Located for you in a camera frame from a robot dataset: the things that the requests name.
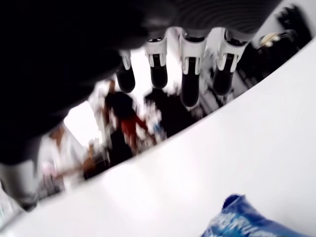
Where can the seated person in white shirt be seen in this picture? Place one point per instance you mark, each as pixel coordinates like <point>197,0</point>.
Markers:
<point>61,153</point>

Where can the person in red shorts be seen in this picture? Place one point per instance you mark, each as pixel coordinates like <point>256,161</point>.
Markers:
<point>123,108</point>

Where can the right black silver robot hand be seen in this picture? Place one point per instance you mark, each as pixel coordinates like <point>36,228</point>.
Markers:
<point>74,49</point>

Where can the blue Oreo packet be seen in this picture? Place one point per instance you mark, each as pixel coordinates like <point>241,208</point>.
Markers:
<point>234,219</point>

